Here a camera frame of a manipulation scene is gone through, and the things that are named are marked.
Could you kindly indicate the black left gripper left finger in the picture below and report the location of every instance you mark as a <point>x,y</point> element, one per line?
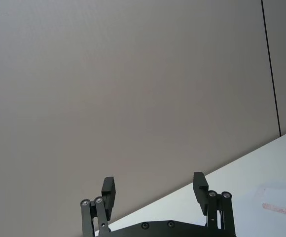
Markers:
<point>107,195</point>

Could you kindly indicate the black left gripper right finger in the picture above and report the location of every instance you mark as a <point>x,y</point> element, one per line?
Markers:
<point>200,197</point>

